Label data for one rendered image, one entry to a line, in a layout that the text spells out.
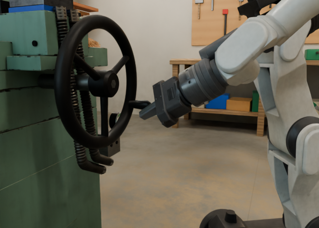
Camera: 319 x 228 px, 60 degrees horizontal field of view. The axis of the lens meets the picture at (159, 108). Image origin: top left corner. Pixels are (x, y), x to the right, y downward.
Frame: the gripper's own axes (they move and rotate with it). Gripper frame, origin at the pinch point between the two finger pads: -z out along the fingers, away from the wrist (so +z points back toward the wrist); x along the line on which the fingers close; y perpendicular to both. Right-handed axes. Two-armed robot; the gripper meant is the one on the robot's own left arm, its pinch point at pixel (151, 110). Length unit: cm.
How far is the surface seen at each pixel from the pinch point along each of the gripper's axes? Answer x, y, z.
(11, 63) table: 5.7, 27.7, -14.7
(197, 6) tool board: 287, -184, -24
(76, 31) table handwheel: 3.3, 25.4, 2.9
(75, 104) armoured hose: -0.3, 14.4, -10.1
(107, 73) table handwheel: 2.4, 14.4, -0.2
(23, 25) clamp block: 11.3, 29.6, -8.9
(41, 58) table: 3.5, 25.6, -7.4
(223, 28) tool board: 253, -212, -7
